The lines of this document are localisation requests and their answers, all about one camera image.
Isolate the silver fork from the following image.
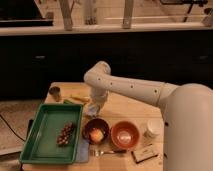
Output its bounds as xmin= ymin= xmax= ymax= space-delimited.
xmin=90 ymin=149 xmax=127 ymax=157

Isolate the white plastic cup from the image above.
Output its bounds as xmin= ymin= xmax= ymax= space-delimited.
xmin=144 ymin=120 xmax=161 ymax=138

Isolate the black cable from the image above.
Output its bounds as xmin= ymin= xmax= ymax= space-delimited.
xmin=0 ymin=113 xmax=27 ymax=143

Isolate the green plastic tray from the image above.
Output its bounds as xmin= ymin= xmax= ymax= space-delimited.
xmin=19 ymin=104 xmax=83 ymax=165

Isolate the small dark cup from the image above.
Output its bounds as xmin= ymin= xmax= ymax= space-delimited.
xmin=49 ymin=86 xmax=61 ymax=102

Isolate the orange bowl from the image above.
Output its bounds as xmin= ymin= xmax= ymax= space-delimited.
xmin=110 ymin=121 xmax=140 ymax=150

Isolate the dark brown bowl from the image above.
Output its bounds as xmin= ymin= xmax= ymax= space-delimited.
xmin=82 ymin=118 xmax=109 ymax=145

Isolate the dark rectangular box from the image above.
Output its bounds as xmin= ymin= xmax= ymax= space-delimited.
xmin=131 ymin=144 xmax=158 ymax=164

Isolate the bunch of dark grapes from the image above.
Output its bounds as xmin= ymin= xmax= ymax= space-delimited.
xmin=56 ymin=122 xmax=75 ymax=146

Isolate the yellow round fruit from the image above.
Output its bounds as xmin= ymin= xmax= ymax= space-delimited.
xmin=90 ymin=129 xmax=104 ymax=143

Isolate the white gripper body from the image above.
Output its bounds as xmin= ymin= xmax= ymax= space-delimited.
xmin=89 ymin=88 xmax=108 ymax=112

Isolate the blue towel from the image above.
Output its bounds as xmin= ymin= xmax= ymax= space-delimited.
xmin=75 ymin=137 xmax=89 ymax=163

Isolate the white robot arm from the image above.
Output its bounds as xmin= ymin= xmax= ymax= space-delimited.
xmin=84 ymin=61 xmax=213 ymax=171

